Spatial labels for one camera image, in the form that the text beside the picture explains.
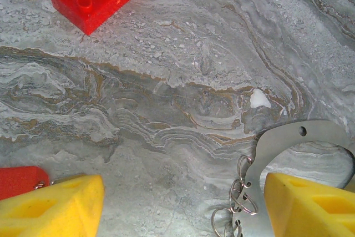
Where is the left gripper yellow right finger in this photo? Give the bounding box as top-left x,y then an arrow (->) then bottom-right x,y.
262,172 -> 355,237

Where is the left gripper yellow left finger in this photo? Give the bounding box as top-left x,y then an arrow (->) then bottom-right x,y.
0,174 -> 106,237

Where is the key with red tag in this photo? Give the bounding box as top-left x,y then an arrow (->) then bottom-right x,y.
0,165 -> 87,201

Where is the metal key holder with rings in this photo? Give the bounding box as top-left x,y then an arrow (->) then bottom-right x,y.
211,119 -> 355,237

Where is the red toy brick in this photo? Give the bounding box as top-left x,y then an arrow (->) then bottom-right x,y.
47,0 -> 147,37

